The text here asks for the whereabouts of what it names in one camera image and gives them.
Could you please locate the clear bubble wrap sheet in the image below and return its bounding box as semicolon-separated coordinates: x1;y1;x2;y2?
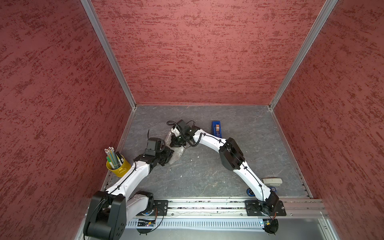
165;132;185;165

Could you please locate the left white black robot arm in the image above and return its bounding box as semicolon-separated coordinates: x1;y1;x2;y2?
83;138;174;240

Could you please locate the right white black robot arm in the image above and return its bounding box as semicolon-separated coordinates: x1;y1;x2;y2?
167;120;280;216

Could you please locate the blue tape dispenser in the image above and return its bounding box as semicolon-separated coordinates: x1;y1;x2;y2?
212;121;222;138

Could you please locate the yellow pencil cup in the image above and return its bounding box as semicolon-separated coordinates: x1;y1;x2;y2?
106;156;132;178

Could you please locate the bundle of pencils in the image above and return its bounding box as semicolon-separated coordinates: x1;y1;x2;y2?
104;147;124;170

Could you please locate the white eraser block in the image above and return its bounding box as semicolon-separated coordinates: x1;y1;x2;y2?
262;178;283;186

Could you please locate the blue black small device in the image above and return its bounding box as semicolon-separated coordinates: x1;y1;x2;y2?
247;187;277;197

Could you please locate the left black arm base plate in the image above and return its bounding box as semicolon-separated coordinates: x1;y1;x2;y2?
150;200;169;217

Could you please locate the aluminium mounting rail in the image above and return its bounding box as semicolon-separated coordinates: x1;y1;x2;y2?
165;198;329;219

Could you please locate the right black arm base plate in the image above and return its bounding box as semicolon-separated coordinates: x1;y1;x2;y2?
245;200;287;217

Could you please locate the left corner aluminium post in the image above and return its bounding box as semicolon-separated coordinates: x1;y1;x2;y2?
81;0;137;110

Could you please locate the corner aluminium post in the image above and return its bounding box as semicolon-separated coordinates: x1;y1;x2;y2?
81;0;137;110
269;0;338;112

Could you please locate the right corner aluminium post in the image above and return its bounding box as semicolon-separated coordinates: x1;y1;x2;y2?
269;0;338;112

